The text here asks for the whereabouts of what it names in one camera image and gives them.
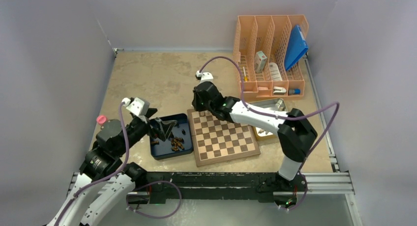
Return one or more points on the white labelled bottle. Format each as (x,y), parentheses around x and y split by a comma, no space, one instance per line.
(275,72)

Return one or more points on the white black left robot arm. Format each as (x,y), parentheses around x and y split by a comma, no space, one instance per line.
(105,176)

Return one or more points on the orange white pen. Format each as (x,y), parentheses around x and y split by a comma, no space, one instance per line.
(244,74)

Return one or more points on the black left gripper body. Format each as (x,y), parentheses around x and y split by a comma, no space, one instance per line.
(137,128)

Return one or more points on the white stapler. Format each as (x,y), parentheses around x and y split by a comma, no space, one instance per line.
(279,90)

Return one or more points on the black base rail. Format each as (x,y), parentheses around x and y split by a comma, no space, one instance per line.
(264,187)

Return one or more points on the blue folder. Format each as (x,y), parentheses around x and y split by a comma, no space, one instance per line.
(296,48)

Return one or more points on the dark chess pieces pile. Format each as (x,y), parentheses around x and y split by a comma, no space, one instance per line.
(177,144)

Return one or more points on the yellow rimmed metal tray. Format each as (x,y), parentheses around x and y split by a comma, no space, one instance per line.
(270,106)

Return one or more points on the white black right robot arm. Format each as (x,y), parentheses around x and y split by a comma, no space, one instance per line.
(295,133)

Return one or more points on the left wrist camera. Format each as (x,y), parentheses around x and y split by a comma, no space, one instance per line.
(137,106)

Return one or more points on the wooden chess board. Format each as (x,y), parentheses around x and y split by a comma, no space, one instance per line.
(215,141)

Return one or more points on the pink capped bottle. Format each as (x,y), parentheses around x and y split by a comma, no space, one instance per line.
(101,119)

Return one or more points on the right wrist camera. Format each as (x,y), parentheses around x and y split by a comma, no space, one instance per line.
(204,76)

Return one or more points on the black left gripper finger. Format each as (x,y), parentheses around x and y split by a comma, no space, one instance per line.
(150,112)
(161,129)

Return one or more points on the blue grey small cylinder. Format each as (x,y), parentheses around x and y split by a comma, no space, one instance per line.
(294,92)

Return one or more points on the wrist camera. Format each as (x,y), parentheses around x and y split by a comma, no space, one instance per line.
(204,76)
(137,106)

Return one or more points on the light chess pieces pile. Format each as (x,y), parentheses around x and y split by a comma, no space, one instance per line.
(262,131)

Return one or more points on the orange plastic file organizer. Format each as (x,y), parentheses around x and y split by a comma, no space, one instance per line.
(270,34)

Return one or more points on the white green small box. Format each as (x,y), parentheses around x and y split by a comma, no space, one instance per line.
(260,60)

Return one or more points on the dark blue plastic tray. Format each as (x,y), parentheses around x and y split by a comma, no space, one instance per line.
(163,149)

